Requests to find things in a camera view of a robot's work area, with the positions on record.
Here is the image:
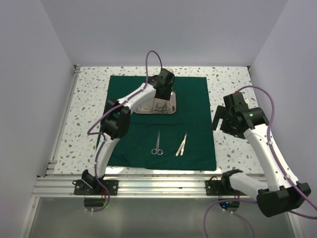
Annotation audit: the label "stainless steel instrument tray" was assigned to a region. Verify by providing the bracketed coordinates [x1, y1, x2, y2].
[135, 91, 177, 115]

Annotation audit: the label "steel ring-handled clamp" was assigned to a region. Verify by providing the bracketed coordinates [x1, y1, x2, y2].
[152, 103, 171, 114]

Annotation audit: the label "green surgical drape cloth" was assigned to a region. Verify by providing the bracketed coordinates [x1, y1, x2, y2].
[108, 77, 216, 171]

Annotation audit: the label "steel tweezers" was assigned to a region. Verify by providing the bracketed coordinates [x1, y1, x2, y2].
[175, 133, 187, 157]

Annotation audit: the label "steel surgical scissors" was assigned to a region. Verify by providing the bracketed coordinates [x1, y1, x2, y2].
[151, 131, 163, 156]

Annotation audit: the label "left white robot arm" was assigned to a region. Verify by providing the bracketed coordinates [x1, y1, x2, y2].
[82, 68, 175, 195]

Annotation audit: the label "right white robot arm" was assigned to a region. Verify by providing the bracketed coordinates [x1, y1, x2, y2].
[210, 92, 311, 217]

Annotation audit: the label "steel forceps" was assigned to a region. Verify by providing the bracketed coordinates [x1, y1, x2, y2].
[138, 103, 154, 113]

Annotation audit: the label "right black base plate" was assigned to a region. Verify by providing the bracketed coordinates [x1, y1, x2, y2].
[205, 180, 245, 196]

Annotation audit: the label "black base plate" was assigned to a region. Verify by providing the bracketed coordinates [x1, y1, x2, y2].
[205, 180, 245, 196]
[72, 179, 119, 196]

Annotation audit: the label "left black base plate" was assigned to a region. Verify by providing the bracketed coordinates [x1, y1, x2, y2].
[72, 179, 119, 196]

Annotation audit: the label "aluminium mounting rail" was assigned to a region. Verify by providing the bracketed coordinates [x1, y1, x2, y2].
[32, 174, 237, 198]

